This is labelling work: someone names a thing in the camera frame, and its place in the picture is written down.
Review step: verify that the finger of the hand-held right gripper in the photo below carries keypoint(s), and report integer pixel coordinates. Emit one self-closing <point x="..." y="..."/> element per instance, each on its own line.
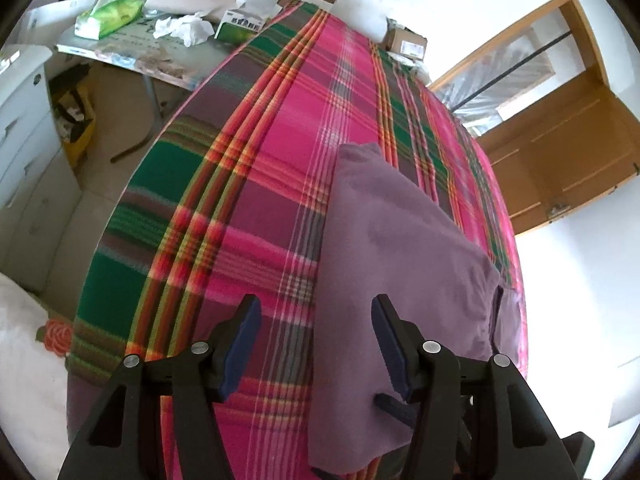
<point x="397" y="410"/>

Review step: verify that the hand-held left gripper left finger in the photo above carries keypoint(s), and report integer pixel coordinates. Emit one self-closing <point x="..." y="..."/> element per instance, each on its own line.
<point x="242" y="345"/>

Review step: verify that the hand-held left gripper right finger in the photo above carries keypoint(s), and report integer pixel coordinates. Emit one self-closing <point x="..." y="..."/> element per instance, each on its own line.
<point x="395" y="355"/>

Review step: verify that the purple fleece pants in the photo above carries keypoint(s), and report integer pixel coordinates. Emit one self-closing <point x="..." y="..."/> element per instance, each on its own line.
<point x="390" y="240"/>

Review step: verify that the plaid bed sheet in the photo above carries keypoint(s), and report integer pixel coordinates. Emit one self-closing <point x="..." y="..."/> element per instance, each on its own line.
<point x="250" y="185"/>

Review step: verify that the rose printed white cloth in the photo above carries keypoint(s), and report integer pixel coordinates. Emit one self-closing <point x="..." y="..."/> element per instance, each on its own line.
<point x="25" y="350"/>

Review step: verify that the wooden door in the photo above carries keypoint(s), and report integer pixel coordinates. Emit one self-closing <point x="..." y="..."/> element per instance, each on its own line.
<point x="575" y="160"/>

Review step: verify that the yellow bin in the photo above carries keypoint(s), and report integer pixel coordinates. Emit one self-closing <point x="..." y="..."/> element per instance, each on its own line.
<point x="77" y="130"/>

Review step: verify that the clear plastic door curtain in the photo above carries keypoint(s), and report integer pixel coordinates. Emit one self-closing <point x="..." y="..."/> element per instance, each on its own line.
<point x="500" y="85"/>

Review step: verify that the white drawer cabinet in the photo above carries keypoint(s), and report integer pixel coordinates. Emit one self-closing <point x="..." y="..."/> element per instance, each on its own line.
<point x="25" y="150"/>

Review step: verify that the printed top folding table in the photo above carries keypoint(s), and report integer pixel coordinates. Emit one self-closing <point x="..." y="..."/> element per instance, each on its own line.
<point x="165" y="60"/>

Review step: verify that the black curtain strip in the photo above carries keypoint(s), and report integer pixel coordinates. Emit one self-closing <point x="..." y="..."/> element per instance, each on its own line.
<point x="510" y="71"/>

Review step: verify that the labelled cardboard box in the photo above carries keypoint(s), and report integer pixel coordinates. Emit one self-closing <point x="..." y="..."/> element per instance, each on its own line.
<point x="407" y="44"/>

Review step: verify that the crumpled white tissue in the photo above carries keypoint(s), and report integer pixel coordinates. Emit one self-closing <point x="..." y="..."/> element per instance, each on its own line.
<point x="182" y="29"/>

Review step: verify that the green medicine box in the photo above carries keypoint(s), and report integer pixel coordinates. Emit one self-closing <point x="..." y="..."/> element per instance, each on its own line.
<point x="245" y="22"/>

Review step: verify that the green tissue pack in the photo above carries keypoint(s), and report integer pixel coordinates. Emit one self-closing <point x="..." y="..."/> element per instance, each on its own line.
<point x="110" y="12"/>

